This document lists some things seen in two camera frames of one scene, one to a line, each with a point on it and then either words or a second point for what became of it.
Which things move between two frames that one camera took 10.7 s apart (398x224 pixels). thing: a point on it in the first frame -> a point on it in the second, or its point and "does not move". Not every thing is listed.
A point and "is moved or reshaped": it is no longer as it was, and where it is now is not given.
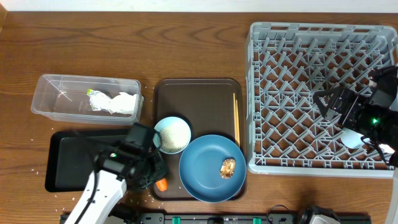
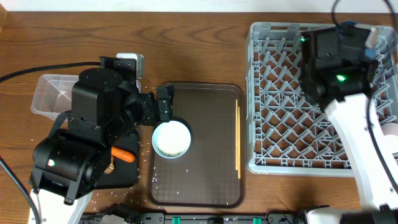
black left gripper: [142, 185] -> [167, 101]
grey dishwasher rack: [288, 132] does not move
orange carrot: [162, 184] is moved or reshaped
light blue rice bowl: [171, 135] does not move
